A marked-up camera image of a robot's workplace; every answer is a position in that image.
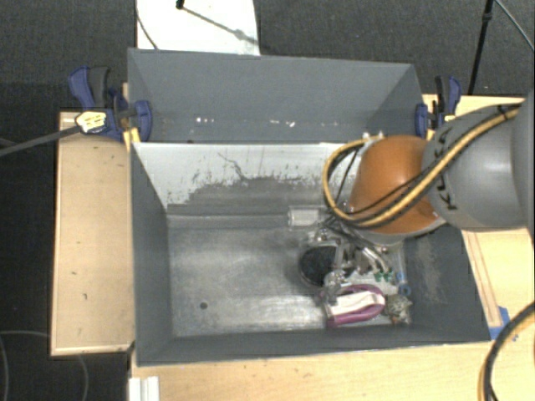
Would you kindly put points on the grey-brown spiky shell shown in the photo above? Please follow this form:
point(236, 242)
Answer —
point(399, 307)

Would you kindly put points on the purple and white packet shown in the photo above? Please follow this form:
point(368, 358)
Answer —
point(355, 307)

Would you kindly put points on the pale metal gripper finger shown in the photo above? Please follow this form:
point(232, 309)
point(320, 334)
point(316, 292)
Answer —
point(335, 284)
point(340, 259)

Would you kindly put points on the pale wood board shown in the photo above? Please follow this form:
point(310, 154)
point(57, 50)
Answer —
point(92, 240)

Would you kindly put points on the clear glass jar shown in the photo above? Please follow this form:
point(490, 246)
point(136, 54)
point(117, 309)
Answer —
point(303, 216)

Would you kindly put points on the grey metal bin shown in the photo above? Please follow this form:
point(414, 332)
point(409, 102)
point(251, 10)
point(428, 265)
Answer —
point(234, 274)

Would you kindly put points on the black round disc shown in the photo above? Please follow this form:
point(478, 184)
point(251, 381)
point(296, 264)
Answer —
point(315, 265)

